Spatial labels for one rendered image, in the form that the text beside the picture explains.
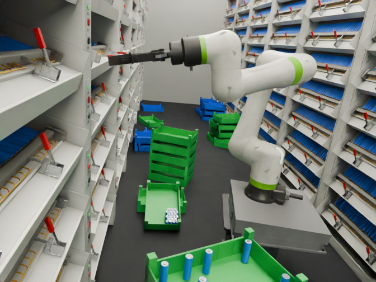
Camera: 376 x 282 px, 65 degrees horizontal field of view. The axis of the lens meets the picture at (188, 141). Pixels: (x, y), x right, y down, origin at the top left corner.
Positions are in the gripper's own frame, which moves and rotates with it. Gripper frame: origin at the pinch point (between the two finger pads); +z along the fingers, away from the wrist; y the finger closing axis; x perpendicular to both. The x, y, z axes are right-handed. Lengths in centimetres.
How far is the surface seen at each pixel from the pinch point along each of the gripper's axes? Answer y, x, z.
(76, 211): -26.8, -37.7, 16.0
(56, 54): -27.4, 4.2, 10.8
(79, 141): -25.6, -17.8, 10.9
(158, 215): 50, -92, 0
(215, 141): 191, -104, -61
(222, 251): -38, -49, -22
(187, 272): -46, -47, -12
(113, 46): 44.4, 3.7, 7.3
